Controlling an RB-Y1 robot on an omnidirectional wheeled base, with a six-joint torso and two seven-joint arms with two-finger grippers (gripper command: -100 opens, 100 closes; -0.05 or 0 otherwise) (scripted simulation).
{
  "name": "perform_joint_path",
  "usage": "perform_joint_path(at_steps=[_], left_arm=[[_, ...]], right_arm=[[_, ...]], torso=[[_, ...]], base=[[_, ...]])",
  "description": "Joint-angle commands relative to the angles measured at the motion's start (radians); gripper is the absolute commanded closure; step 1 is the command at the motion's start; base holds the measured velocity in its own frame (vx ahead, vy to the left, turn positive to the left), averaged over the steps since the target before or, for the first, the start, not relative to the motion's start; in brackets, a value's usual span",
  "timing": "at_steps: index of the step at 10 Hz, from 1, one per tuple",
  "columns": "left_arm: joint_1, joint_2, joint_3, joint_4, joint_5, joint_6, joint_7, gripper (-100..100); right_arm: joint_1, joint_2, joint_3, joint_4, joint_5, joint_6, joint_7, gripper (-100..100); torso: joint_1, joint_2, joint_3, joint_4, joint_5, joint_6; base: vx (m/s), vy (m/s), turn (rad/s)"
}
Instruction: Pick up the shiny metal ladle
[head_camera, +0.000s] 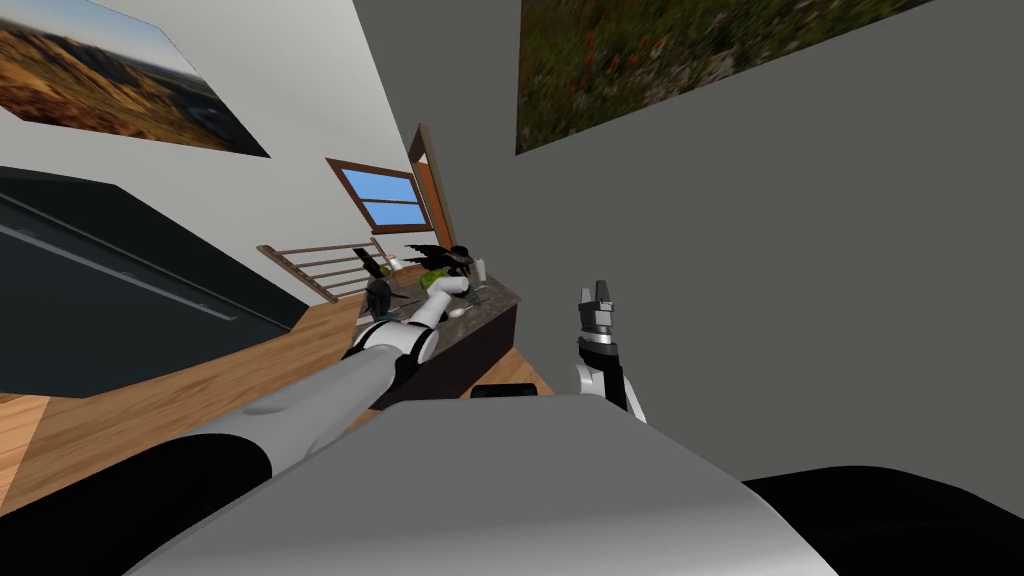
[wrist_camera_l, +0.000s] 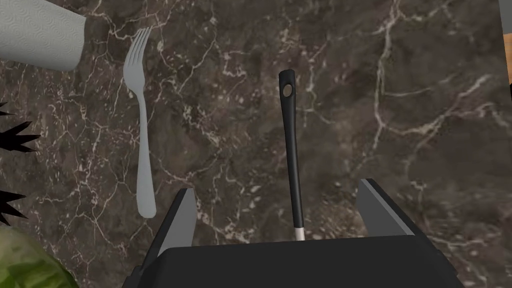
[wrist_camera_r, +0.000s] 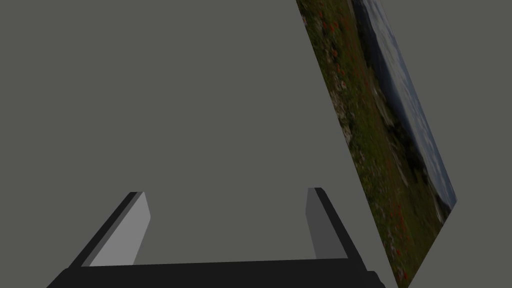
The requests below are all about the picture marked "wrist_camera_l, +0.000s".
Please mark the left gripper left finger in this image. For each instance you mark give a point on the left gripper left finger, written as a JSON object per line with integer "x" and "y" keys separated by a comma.
{"x": 179, "y": 224}

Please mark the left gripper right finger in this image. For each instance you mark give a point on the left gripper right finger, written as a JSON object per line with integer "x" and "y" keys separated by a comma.
{"x": 380, "y": 216}

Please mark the silver fork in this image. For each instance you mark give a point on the silver fork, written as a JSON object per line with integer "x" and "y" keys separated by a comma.
{"x": 142, "y": 132}

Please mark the green lettuce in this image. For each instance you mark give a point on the green lettuce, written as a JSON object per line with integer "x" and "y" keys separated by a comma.
{"x": 24, "y": 262}

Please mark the black spiky plant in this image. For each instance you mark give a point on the black spiky plant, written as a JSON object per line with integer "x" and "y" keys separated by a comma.
{"x": 14, "y": 140}

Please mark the white paper towel roll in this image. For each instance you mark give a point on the white paper towel roll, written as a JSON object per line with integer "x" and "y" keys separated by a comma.
{"x": 38, "y": 34}

